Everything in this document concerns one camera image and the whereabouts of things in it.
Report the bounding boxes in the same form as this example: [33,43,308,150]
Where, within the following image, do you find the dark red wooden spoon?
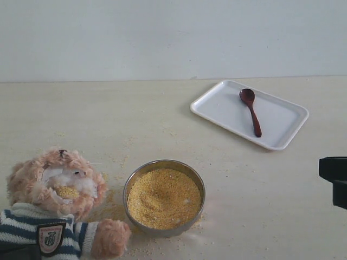
[239,88,262,138]

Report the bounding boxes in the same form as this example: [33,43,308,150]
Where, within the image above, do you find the steel bowl of millet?
[123,159,205,238]

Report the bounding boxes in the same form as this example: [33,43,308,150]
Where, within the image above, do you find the white rectangular plastic tray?
[190,80,309,151]

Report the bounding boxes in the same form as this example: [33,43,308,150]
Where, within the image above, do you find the brown teddy bear striped sweater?
[1,148,131,259]

